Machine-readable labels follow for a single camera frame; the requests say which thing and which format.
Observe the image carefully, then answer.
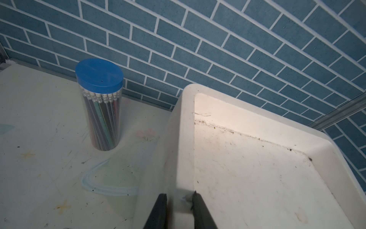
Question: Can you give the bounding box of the floral table mat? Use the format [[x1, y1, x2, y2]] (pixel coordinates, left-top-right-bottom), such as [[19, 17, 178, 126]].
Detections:
[[1, 63, 170, 229]]

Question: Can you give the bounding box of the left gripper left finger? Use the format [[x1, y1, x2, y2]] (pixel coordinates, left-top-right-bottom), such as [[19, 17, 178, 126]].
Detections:
[[143, 194, 167, 229]]

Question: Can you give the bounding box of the white plastic drawer cabinet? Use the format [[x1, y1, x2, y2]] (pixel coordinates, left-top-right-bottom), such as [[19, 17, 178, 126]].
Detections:
[[132, 84, 366, 229]]

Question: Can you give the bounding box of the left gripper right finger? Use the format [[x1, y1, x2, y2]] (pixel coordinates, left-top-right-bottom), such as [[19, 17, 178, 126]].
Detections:
[[192, 191, 218, 229]]

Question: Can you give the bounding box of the blue lid pencil tube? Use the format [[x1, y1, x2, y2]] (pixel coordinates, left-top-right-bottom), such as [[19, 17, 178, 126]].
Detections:
[[75, 58, 124, 151]]

